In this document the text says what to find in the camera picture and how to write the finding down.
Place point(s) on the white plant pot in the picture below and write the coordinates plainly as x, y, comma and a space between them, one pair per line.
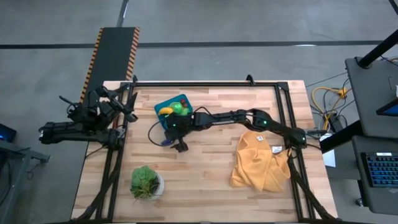
161, 188

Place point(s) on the blue plastic tupperware container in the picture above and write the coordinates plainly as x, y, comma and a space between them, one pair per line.
169, 100

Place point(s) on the large white towel tag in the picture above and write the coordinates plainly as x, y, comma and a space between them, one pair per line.
276, 149

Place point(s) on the grey keyboard desk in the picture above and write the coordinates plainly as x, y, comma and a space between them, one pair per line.
373, 202

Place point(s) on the yellow cloth towel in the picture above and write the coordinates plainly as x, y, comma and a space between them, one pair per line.
261, 165

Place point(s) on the purple toy eggplant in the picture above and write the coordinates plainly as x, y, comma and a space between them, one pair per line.
166, 142

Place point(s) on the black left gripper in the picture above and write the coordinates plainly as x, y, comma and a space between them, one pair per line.
110, 104

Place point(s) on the black diagonal desk bar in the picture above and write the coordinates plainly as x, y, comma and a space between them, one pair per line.
337, 137

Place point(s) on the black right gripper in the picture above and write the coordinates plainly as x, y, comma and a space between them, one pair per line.
178, 124

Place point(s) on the green ribbed toy corn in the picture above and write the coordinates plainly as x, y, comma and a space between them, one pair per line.
178, 107

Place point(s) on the blue lit device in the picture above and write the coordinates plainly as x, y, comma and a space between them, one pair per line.
6, 133

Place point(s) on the blue backlit keyboard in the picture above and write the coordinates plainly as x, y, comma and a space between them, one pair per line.
382, 169

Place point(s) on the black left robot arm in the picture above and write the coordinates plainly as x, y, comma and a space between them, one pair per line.
74, 137

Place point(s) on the black aluminium table frame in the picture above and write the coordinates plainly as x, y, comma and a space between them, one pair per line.
205, 84

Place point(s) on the black tablet blue screen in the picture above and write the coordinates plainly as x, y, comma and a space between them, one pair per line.
388, 109

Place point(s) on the black frame clamp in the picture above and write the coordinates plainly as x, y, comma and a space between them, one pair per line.
134, 78
249, 78

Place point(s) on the black pole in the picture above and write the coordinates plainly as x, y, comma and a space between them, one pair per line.
377, 49

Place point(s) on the grey metal stand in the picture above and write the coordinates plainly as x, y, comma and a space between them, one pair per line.
18, 154

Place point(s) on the green potted plant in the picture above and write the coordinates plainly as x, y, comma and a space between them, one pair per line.
143, 182

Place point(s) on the white paper sheet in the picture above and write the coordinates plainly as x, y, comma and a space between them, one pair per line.
329, 155

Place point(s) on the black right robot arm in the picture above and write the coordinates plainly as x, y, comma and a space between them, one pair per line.
236, 116

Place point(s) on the smooth green toy ball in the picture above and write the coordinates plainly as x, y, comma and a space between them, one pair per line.
186, 112

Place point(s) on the yellow toy banana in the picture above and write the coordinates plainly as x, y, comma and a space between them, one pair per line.
165, 110

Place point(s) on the small white towel label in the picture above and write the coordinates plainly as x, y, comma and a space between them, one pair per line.
260, 138

